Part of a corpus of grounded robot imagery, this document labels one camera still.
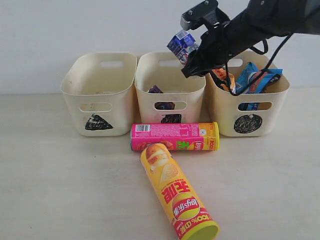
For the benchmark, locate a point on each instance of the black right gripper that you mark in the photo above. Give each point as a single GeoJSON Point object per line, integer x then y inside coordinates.
{"type": "Point", "coordinates": [212, 51]}

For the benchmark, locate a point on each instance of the blue white milk carton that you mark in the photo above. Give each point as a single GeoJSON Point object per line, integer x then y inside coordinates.
{"type": "Point", "coordinates": [181, 45]}

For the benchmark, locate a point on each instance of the orange noodle packet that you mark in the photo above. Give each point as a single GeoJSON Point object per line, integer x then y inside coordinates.
{"type": "Point", "coordinates": [224, 80]}

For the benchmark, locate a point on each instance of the blue noodle packet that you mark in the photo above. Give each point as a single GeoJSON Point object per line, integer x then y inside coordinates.
{"type": "Point", "coordinates": [250, 73]}

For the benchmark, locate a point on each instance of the purple juice carton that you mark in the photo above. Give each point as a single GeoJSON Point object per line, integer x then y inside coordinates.
{"type": "Point", "coordinates": [161, 105]}

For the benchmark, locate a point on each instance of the yellow chips can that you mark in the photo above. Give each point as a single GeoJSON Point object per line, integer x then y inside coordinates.
{"type": "Point", "coordinates": [184, 209]}

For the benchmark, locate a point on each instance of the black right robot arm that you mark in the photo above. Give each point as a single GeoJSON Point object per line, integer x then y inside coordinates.
{"type": "Point", "coordinates": [226, 38]}

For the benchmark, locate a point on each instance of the cream bin with square mark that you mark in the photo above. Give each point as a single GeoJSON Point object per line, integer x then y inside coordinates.
{"type": "Point", "coordinates": [164, 94]}

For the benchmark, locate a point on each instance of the pink chips can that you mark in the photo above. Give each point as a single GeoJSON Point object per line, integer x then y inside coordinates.
{"type": "Point", "coordinates": [176, 136]}

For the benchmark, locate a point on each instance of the cream bin with circle mark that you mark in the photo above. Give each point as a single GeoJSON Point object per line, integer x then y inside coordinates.
{"type": "Point", "coordinates": [246, 115]}

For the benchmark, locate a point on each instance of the cream bin with triangle mark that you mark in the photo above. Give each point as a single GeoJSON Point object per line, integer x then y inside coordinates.
{"type": "Point", "coordinates": [100, 94]}

